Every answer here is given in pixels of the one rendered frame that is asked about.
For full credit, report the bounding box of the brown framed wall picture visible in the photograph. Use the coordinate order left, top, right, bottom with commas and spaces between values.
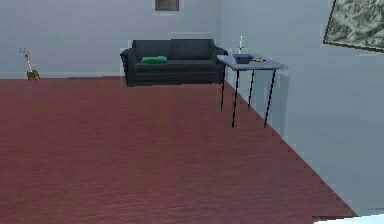
154, 0, 180, 12

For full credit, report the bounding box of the house plant in green pot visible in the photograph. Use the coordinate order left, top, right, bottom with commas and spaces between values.
19, 47, 41, 81

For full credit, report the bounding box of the blue box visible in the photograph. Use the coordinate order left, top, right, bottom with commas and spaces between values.
232, 53, 254, 65

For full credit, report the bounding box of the grey table with black legs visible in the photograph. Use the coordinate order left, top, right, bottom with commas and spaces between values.
216, 53, 290, 130

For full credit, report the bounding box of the green cushion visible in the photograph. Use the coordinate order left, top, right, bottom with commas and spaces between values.
141, 55, 168, 65

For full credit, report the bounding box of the green framed wall picture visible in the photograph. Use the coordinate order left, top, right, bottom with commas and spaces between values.
322, 0, 384, 54

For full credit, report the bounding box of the black sofa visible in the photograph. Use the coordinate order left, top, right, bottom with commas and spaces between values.
119, 38, 229, 88

